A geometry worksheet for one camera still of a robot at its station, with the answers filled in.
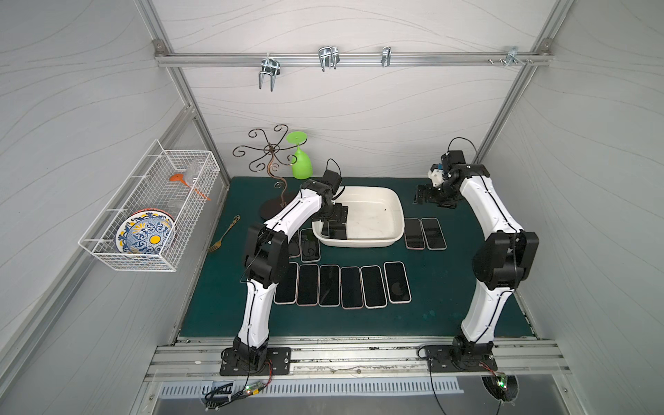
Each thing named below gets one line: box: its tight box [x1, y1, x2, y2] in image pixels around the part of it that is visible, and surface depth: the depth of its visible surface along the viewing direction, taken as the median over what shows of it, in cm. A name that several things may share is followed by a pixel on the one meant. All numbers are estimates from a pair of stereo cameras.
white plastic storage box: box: [311, 185, 405, 248], surface depth 108 cm
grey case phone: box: [419, 217, 447, 251], surface depth 106 cm
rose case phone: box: [295, 263, 320, 307], surface depth 90 cm
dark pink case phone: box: [383, 261, 413, 305], surface depth 92 cm
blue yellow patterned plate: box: [114, 208, 176, 255], surface depth 62 cm
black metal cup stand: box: [232, 123, 308, 221], surface depth 90 cm
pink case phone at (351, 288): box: [339, 266, 364, 310], surface depth 90 cm
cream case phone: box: [359, 264, 389, 310], surface depth 90 cm
